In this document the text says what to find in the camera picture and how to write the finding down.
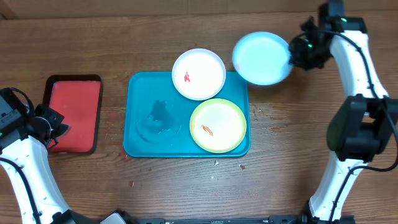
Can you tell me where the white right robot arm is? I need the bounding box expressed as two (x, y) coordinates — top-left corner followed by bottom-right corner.
(289, 16), (397, 223)

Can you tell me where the light blue round plate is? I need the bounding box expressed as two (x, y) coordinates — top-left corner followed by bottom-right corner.
(232, 32), (293, 86)

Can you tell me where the green and pink sponge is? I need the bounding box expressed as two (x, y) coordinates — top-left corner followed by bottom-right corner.
(56, 124), (71, 138)

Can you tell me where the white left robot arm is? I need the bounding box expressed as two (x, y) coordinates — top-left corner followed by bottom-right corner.
(1, 105), (97, 223)

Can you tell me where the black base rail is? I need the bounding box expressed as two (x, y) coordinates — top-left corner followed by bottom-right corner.
(136, 214), (357, 224)

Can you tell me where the white round plate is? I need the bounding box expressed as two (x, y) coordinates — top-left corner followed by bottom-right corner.
(172, 49), (226, 101)

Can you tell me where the teal plastic tray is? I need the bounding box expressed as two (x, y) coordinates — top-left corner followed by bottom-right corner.
(123, 71), (252, 159)

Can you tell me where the yellow round plate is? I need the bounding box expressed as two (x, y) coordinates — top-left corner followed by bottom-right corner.
(190, 98), (248, 154)

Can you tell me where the dark tray with red liquid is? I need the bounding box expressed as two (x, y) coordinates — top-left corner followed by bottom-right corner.
(42, 74), (103, 154)

